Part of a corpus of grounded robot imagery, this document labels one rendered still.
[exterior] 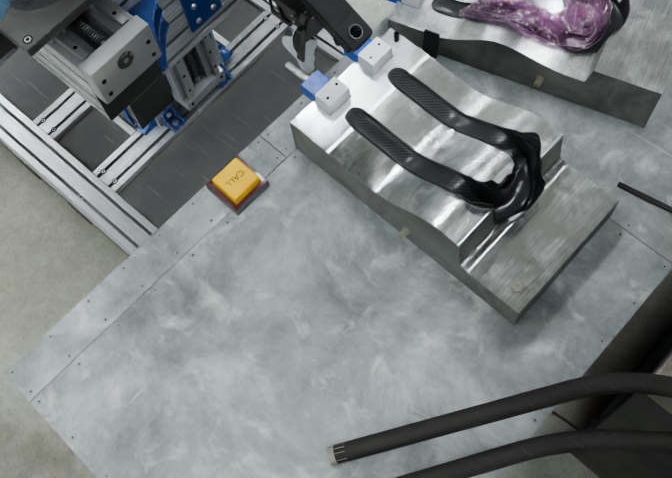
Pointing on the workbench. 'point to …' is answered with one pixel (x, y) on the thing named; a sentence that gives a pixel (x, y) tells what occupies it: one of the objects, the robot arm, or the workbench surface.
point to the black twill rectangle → (431, 43)
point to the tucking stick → (645, 197)
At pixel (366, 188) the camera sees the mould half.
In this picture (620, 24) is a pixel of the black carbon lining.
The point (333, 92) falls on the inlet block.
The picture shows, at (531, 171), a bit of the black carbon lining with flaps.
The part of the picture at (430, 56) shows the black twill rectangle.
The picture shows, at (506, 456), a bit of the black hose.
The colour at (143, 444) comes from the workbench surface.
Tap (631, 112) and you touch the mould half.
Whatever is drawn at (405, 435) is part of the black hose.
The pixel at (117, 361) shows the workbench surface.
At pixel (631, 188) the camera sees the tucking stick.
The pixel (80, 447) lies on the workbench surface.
